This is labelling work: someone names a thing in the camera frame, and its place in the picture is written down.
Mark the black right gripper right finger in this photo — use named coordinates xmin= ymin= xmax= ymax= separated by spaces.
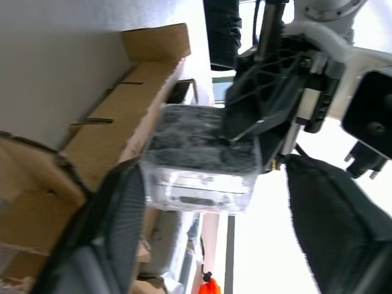
xmin=285 ymin=154 xmax=392 ymax=294

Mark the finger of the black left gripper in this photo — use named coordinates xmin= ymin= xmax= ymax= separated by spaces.
xmin=258 ymin=121 xmax=295 ymax=175
xmin=220 ymin=55 xmax=309 ymax=142

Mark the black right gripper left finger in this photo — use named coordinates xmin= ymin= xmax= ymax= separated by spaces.
xmin=32 ymin=164 xmax=147 ymax=294

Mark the black camera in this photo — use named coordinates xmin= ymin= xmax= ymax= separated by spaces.
xmin=141 ymin=103 xmax=262 ymax=214

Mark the brown cardboard divider tray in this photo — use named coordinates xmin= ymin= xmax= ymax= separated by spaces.
xmin=0 ymin=23 xmax=192 ymax=294

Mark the black box-shaped device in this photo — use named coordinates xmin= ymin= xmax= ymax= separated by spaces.
xmin=341 ymin=67 xmax=392 ymax=156

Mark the dark hanging cloth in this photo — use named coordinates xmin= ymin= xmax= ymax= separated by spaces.
xmin=202 ymin=0 xmax=243 ymax=70

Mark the orange fabric object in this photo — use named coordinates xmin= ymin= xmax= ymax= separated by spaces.
xmin=198 ymin=271 xmax=222 ymax=294

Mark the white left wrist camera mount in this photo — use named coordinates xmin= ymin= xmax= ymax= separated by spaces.
xmin=281 ymin=20 xmax=356 ymax=64

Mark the black cable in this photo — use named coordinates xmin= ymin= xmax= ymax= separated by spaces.
xmin=251 ymin=0 xmax=266 ymax=50

